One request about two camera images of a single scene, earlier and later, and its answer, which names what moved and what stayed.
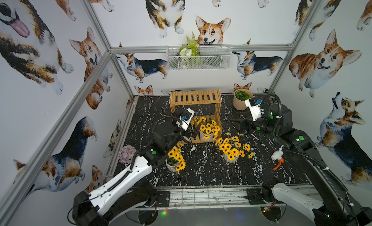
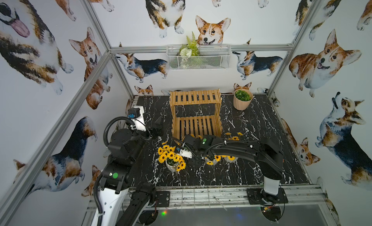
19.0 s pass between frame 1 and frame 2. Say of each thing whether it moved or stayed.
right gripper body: moved
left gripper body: moved
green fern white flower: stayed
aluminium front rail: stayed
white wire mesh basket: stayed
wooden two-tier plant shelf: stayed
